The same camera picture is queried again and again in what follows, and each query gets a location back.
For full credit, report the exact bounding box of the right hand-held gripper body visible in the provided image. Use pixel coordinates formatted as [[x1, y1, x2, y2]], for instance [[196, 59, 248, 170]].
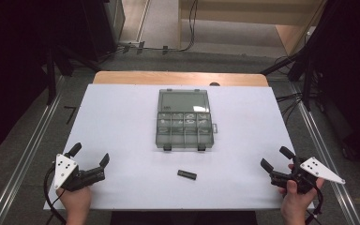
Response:
[[270, 156, 347, 195]]

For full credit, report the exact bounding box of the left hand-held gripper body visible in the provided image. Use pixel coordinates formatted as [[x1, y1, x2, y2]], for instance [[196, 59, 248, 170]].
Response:
[[53, 153, 107, 192]]

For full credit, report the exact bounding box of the small black rectangular part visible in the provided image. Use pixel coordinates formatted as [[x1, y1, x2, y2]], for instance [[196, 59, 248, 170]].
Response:
[[176, 169, 199, 181]]

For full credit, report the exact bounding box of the clear grey compartment box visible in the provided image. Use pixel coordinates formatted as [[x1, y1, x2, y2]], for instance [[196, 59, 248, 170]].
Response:
[[155, 88, 219, 153]]

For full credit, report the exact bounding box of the person's left hand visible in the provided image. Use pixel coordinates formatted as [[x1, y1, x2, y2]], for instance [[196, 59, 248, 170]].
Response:
[[55, 186, 93, 220]]

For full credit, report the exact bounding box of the person's right hand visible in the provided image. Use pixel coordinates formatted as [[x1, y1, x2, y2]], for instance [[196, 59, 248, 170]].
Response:
[[277, 164, 325, 218]]

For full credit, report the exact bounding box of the white table board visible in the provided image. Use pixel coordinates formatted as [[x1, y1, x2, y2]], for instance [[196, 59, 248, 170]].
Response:
[[43, 83, 315, 211]]

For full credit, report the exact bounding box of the black metal stand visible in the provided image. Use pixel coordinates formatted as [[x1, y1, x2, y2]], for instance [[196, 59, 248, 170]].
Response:
[[45, 43, 102, 106], [261, 37, 318, 113]]

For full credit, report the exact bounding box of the group of small pale parts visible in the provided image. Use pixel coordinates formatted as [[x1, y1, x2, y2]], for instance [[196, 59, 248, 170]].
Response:
[[157, 112, 213, 135]]

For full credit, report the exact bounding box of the person's dark clothing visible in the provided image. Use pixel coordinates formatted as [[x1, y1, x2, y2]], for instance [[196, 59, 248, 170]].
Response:
[[110, 210, 259, 225]]

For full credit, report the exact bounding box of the dark cabinet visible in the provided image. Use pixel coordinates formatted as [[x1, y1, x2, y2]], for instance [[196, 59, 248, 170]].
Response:
[[81, 0, 127, 62]]

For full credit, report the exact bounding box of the light wooden furniture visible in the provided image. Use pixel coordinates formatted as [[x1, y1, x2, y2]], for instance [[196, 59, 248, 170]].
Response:
[[177, 0, 327, 56]]

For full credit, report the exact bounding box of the aluminium floor rail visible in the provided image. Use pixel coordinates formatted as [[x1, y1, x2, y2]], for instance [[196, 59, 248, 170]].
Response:
[[0, 76, 67, 225], [289, 82, 360, 225]]

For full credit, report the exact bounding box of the left hand-held gripper cable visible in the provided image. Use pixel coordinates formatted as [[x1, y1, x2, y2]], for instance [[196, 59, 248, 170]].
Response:
[[43, 166, 68, 225]]

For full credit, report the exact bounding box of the hand-held gripper cable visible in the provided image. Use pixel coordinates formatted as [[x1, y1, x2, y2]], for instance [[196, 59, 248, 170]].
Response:
[[43, 166, 68, 225], [304, 183, 324, 225]]

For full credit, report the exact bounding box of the right hand-held gripper cable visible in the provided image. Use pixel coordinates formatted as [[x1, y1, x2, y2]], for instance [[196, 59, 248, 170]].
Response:
[[304, 183, 324, 225]]

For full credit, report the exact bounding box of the bundle of black floor cables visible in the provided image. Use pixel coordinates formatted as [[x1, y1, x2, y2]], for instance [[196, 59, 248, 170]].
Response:
[[276, 92, 305, 125]]

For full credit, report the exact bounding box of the black hanging cable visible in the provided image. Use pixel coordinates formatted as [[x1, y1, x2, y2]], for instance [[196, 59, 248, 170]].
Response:
[[143, 0, 200, 53]]

